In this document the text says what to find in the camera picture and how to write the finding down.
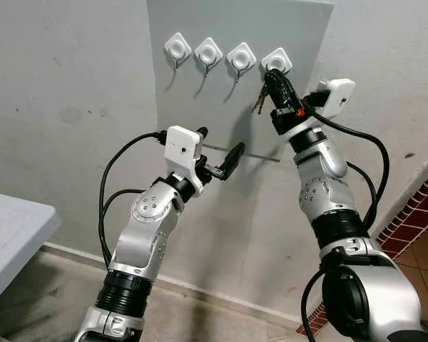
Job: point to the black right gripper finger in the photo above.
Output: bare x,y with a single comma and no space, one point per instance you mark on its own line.
275,91
289,92

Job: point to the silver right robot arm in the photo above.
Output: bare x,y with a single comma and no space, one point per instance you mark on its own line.
371,292

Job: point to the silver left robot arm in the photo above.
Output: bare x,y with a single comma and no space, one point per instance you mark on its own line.
146,228

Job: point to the white folding table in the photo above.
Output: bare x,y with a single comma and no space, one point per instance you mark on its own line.
11,235

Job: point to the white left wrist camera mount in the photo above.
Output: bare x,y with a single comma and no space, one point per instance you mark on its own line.
182,149

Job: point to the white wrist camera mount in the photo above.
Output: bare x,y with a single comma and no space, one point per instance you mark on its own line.
182,149
337,96

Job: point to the grey wall board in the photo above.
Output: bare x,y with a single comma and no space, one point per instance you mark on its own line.
200,107

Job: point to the white adhesive wall hook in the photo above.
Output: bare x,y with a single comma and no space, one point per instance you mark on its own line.
177,48
241,57
208,53
277,60

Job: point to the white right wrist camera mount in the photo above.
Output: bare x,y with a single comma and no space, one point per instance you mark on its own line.
337,96

